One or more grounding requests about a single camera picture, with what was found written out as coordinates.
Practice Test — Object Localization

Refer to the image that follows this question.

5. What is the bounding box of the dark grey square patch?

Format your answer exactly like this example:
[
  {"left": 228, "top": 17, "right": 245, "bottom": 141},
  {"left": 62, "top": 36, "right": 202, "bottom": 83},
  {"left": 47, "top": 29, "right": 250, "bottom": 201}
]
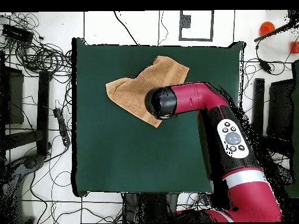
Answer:
[{"left": 179, "top": 14, "right": 192, "bottom": 29}]

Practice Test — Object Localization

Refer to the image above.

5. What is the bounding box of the black flat bar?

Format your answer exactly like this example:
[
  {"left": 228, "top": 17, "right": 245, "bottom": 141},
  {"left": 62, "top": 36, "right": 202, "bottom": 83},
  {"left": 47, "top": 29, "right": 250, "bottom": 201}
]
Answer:
[
  {"left": 36, "top": 71, "right": 51, "bottom": 156},
  {"left": 253, "top": 78, "right": 265, "bottom": 136}
]

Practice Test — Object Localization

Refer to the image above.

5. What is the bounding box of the grey chair base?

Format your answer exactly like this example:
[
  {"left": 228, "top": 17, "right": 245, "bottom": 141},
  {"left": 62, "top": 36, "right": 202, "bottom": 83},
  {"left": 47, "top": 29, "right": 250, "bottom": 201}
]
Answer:
[{"left": 0, "top": 153, "right": 45, "bottom": 223}]

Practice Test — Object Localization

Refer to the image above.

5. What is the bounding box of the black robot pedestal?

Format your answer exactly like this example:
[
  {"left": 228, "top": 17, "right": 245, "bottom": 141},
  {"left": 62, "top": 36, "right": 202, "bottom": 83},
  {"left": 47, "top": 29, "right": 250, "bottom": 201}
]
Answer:
[{"left": 122, "top": 192, "right": 179, "bottom": 223}]

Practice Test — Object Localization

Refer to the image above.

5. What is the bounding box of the black power adapter with cable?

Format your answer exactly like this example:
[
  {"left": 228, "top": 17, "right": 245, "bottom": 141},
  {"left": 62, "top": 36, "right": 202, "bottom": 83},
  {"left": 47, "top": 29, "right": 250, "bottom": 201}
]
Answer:
[{"left": 255, "top": 44, "right": 274, "bottom": 74}]

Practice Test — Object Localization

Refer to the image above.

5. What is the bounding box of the tangle of black cables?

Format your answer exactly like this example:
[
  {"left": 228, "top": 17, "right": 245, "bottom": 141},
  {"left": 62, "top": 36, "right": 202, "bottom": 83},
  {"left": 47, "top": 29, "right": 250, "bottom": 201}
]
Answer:
[{"left": 13, "top": 40, "right": 73, "bottom": 76}]

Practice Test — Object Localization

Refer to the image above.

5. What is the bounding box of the black cross beam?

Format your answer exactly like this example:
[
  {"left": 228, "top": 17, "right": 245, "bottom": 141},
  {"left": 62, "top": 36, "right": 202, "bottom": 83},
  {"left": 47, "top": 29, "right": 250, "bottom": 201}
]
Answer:
[{"left": 4, "top": 129, "right": 44, "bottom": 150}]

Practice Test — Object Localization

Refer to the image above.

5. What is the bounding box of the thin black cable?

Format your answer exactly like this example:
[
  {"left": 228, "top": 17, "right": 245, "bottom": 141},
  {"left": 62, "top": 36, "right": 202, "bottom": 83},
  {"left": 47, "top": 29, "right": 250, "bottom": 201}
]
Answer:
[{"left": 158, "top": 10, "right": 169, "bottom": 46}]

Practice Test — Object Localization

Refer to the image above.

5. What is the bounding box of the black flat panel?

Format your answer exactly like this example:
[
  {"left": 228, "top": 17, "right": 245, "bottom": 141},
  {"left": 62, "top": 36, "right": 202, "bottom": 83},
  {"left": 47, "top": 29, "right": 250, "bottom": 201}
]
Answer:
[
  {"left": 267, "top": 79, "right": 295, "bottom": 141},
  {"left": 0, "top": 66, "right": 25, "bottom": 125}
]

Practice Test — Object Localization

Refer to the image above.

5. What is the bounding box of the black long cable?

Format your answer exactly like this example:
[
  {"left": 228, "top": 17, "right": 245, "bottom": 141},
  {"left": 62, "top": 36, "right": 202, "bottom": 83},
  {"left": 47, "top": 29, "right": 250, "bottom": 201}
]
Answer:
[{"left": 113, "top": 10, "right": 140, "bottom": 46}]

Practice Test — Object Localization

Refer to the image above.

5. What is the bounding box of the tan terry towel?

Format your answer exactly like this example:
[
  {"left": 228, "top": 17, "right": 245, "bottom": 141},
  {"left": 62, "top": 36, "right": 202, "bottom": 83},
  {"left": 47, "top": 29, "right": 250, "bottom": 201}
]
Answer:
[{"left": 105, "top": 55, "right": 190, "bottom": 128}]

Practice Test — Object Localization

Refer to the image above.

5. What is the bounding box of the grey square frame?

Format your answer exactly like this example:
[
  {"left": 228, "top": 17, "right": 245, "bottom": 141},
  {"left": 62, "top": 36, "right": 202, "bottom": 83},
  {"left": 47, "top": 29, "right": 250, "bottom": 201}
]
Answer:
[{"left": 179, "top": 10, "right": 214, "bottom": 42}]

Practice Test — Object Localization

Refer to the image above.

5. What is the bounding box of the black box device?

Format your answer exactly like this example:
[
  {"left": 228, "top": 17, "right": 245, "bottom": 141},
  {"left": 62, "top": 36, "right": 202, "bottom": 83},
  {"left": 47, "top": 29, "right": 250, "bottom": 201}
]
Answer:
[{"left": 2, "top": 24, "right": 34, "bottom": 44}]

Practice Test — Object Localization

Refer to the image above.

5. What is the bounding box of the black thin rod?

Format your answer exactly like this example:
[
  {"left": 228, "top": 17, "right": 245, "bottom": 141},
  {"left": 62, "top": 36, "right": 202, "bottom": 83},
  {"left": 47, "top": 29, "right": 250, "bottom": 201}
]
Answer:
[{"left": 253, "top": 22, "right": 299, "bottom": 43}]

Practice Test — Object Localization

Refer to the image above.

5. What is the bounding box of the dark green table cloth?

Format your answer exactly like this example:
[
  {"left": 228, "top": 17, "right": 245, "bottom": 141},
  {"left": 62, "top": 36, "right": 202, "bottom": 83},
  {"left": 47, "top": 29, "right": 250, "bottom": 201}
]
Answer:
[{"left": 71, "top": 37, "right": 246, "bottom": 197}]

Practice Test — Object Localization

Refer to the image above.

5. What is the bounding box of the black power strip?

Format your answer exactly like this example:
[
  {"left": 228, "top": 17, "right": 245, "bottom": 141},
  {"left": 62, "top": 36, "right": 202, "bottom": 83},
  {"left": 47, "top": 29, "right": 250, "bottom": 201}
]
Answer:
[{"left": 53, "top": 108, "right": 71, "bottom": 147}]

